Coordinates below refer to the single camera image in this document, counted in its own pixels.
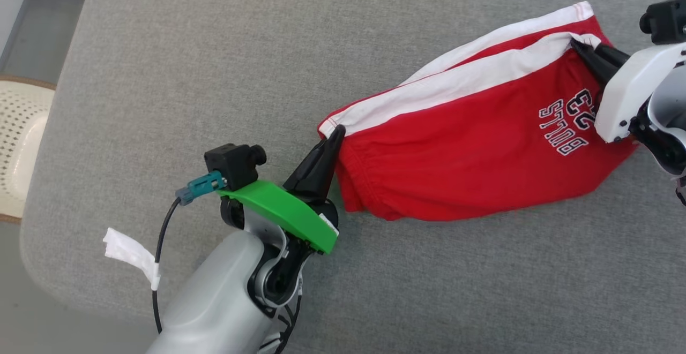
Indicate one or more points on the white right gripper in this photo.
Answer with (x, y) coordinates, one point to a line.
(627, 97)

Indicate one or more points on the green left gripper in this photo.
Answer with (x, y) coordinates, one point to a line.
(278, 206)

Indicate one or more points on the red white-banded Bulls shorts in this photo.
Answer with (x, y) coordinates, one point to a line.
(455, 156)

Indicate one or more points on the grey fabric sofa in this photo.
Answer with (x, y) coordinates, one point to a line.
(214, 75)

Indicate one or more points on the cream perforated laundry basket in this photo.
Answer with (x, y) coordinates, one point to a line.
(21, 129)

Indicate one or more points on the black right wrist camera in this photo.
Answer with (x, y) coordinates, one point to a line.
(667, 22)

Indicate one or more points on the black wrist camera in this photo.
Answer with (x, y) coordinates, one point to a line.
(233, 164)
(667, 22)

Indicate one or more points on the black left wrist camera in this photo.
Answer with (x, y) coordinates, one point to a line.
(233, 164)

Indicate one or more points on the teal left camera connector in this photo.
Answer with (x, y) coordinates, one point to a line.
(201, 187)

